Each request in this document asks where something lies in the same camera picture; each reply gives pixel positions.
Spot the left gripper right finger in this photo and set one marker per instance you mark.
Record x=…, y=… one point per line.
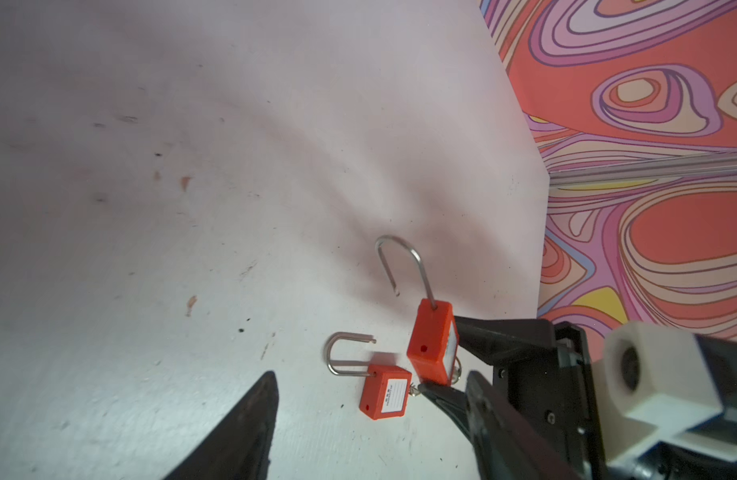
x=504, y=443

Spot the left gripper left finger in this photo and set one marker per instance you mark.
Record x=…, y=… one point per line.
x=239, y=446

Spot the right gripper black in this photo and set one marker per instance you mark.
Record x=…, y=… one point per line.
x=544, y=372

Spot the red padlock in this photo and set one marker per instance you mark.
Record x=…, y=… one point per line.
x=434, y=340
x=387, y=388

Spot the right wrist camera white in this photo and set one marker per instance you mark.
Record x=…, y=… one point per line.
x=661, y=390

